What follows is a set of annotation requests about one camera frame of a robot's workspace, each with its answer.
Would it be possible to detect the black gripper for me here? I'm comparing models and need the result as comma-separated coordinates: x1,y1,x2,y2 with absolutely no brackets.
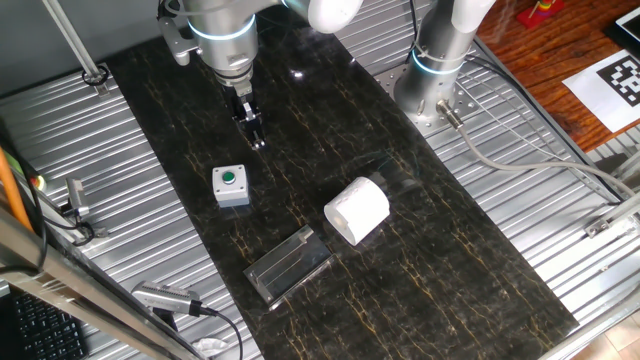
222,79,268,151

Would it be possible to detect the white toilet paper roll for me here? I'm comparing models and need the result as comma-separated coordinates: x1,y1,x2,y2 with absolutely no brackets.
323,175,391,247

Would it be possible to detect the grey green push button box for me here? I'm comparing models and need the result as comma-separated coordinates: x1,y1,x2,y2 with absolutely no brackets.
211,164,251,209

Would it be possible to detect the silver metal pole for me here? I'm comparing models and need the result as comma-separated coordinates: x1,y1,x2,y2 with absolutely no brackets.
42,0,111,97

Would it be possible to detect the crumpled white tissue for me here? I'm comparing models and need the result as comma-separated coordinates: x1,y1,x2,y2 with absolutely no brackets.
192,337,231,359

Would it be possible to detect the black marble pattern mat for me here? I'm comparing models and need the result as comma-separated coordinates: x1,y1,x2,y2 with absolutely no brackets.
104,9,581,360

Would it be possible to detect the black keyboard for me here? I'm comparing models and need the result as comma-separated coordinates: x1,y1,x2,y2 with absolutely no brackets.
9,292,89,360

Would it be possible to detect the brown wooden table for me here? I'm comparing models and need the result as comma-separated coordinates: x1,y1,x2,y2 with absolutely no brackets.
474,0,640,154

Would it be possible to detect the white paper with marker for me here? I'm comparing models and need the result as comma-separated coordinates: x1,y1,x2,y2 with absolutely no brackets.
562,48,640,134

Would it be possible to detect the white tablet device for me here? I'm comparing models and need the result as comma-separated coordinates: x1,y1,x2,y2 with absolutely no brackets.
602,5,640,49

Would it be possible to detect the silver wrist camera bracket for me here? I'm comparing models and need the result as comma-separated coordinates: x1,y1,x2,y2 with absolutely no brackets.
157,14,202,67

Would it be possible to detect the black camera cable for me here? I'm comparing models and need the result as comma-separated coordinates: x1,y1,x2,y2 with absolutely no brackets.
199,305,245,360

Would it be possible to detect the silver ribbed exterior camera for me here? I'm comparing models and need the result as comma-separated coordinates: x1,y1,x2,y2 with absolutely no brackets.
131,280,204,317

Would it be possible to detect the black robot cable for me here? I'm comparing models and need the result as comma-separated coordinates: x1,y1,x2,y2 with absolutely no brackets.
408,0,420,54

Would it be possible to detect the camera mount clamp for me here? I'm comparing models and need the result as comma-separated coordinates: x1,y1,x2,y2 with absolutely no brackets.
151,307,180,332

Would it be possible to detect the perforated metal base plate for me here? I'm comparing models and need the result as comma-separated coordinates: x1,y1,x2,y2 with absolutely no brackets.
374,64,481,139

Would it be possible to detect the aluminium frame beam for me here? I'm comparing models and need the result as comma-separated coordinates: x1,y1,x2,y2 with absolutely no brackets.
0,204,206,360

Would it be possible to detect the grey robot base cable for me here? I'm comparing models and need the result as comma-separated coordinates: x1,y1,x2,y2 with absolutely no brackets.
435,98,637,199

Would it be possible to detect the orange cable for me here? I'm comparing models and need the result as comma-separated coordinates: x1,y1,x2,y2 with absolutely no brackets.
0,147,34,234

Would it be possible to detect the red stacking ring toy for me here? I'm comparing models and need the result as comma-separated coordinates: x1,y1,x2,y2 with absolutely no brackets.
516,0,566,30

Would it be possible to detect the silver metal bracket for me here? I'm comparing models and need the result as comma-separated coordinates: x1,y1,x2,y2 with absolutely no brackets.
584,192,640,239

